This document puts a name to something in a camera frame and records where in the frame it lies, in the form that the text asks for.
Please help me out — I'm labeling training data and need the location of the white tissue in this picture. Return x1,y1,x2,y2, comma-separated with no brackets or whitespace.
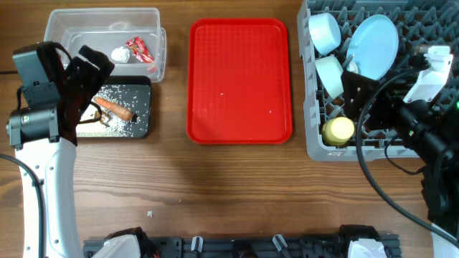
110,47,131,63

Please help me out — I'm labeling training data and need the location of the mint green bowl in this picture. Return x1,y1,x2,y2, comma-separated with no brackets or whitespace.
315,56,344,99

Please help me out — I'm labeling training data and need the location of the brown food scrap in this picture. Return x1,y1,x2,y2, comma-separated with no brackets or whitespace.
95,111,112,127

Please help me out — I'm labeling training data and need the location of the orange carrot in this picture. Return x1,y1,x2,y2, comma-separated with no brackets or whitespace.
94,97,138,123

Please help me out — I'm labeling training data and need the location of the red snack wrapper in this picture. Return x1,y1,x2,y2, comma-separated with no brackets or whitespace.
126,37,157,73

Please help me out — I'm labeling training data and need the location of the yellow plastic cup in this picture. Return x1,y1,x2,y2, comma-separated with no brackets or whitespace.
321,117,355,147

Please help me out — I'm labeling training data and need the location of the light blue plate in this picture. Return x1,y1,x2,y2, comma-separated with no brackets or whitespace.
346,14,399,80

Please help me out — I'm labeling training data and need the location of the rice grains pile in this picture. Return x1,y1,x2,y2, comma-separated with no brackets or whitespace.
77,84,151,138

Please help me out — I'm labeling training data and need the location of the light blue bowl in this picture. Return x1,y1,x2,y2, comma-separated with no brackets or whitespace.
308,13,341,55

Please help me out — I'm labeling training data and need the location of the white plastic spoon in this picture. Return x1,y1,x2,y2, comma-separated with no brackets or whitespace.
347,62,359,74

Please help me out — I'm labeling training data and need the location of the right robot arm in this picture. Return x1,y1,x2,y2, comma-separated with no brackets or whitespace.
341,70,458,257

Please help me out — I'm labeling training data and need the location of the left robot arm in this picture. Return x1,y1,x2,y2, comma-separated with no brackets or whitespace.
1,42,115,257

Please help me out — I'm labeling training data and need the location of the grey dishwasher rack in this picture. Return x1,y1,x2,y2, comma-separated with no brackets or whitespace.
296,1,458,161

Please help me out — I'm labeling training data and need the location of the clear plastic bin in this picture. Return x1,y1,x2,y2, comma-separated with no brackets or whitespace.
44,7,166,82

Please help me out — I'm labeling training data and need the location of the black plastic tray bin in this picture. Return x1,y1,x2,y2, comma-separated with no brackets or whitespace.
73,75,153,140

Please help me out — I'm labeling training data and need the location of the red serving tray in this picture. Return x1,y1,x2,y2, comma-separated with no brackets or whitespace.
186,18,293,145

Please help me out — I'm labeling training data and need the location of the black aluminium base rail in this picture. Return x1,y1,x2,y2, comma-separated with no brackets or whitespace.
82,234,401,258

